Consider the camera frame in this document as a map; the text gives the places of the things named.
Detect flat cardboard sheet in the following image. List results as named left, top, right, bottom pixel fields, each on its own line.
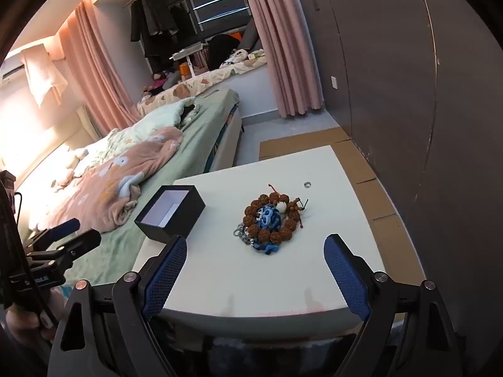
left=258, top=126, right=428, bottom=281

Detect pink flowered blanket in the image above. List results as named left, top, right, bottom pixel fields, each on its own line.
left=28, top=126, right=185, bottom=233

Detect dark wooden wardrobe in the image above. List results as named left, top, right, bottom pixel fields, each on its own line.
left=298, top=0, right=503, bottom=315

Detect pile of stuffed toys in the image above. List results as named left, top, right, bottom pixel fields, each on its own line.
left=141, top=68, right=178, bottom=100

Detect small white folding table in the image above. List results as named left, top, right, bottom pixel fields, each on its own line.
left=170, top=45, right=207, bottom=80

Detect pink curtain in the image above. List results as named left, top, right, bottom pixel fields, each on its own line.
left=236, top=0, right=325, bottom=118
left=65, top=0, right=143, bottom=140

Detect bed with green sheet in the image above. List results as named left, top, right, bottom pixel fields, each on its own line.
left=0, top=88, right=241, bottom=297

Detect dark garment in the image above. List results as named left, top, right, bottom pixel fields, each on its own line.
left=180, top=102, right=198, bottom=127

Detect pale green quilt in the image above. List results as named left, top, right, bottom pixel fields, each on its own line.
left=72, top=96, right=197, bottom=178

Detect grey pillow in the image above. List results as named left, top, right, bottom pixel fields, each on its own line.
left=235, top=27, right=263, bottom=54

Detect hanging dark clothes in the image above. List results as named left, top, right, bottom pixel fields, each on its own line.
left=130, top=0, right=197, bottom=68

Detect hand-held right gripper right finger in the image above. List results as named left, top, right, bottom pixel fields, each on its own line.
left=323, top=234, right=472, bottom=377

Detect brown bead bracelet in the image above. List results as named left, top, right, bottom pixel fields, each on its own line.
left=242, top=184, right=309, bottom=245

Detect black jewelry box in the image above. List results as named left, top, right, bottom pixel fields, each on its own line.
left=134, top=185, right=206, bottom=244

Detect patterned cream quilt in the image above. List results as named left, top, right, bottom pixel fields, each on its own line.
left=137, top=49, right=268, bottom=117

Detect hanging pink towel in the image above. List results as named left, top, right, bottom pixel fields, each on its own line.
left=19, top=45, right=69, bottom=107

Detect silver chain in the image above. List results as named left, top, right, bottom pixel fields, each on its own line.
left=233, top=223, right=254, bottom=246

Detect person's left hand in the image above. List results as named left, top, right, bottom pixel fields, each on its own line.
left=5, top=306, right=56, bottom=347

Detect black bag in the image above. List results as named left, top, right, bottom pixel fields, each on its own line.
left=207, top=34, right=245, bottom=70

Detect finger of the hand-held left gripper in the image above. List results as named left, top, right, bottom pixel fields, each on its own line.
left=28, top=230, right=102, bottom=271
left=29, top=219, right=81, bottom=251

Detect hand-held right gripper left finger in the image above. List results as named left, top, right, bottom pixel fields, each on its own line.
left=47, top=235, right=209, bottom=377

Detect white air conditioner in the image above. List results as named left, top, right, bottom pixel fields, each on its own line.
left=0, top=61, right=29, bottom=86

